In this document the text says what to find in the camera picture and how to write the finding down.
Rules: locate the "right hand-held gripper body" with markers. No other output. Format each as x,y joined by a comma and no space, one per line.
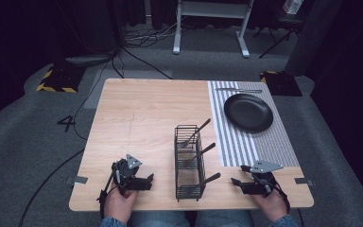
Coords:
264,176

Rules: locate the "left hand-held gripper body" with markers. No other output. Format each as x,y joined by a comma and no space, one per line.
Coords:
124,173

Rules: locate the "person's left hand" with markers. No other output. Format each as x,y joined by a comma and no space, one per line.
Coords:
118,205

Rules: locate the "person's right hand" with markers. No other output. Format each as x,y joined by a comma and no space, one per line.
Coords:
272,206

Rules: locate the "grey striped placemat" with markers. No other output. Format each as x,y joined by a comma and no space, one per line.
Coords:
233,148

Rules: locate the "grey tape strip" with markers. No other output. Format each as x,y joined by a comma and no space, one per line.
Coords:
303,181
77,180

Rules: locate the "person's legs in jeans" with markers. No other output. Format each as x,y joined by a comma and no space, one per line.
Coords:
170,219

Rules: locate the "black round plate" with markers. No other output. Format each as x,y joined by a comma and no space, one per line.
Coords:
248,112

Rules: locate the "silver cutlery piece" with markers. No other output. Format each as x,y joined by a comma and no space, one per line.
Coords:
239,90

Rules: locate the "black tripod stand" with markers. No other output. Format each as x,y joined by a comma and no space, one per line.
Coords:
280,33

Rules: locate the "white box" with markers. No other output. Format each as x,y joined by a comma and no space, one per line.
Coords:
293,6

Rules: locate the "black yellow striped base plate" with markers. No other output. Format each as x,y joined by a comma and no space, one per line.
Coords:
280,83
61,80

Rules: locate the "white metal desk frame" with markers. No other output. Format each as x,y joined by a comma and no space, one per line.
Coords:
212,9

